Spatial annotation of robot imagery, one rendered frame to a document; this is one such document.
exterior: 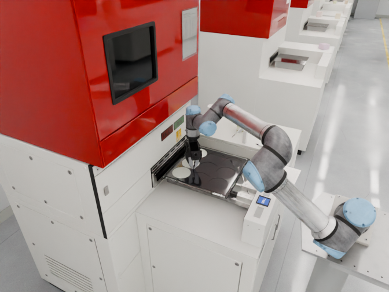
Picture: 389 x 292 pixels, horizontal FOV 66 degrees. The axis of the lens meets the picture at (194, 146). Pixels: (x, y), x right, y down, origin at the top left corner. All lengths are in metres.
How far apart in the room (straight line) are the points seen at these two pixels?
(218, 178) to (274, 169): 0.51
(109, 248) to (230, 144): 0.88
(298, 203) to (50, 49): 1.02
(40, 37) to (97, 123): 0.31
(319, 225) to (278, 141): 0.37
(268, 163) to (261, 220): 0.29
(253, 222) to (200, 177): 0.43
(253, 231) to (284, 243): 1.24
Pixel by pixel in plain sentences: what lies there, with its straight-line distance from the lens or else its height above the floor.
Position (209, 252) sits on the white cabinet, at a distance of 1.47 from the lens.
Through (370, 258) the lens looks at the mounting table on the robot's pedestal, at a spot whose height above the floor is 0.82.
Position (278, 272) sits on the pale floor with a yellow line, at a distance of 2.39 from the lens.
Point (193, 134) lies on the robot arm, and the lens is 1.51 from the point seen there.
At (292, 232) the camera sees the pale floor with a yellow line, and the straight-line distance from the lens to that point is 2.67.
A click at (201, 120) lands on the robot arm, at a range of 1.41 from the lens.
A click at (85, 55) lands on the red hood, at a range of 0.99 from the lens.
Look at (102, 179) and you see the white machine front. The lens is 1.26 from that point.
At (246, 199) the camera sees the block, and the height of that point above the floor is 0.90.
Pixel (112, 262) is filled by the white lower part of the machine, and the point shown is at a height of 0.66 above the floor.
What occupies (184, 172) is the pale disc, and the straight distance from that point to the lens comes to 1.64.
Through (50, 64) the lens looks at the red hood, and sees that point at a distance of 1.10.
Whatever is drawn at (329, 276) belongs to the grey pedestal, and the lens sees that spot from 1.75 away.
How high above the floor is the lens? 1.89
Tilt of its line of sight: 32 degrees down
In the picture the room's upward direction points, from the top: 1 degrees clockwise
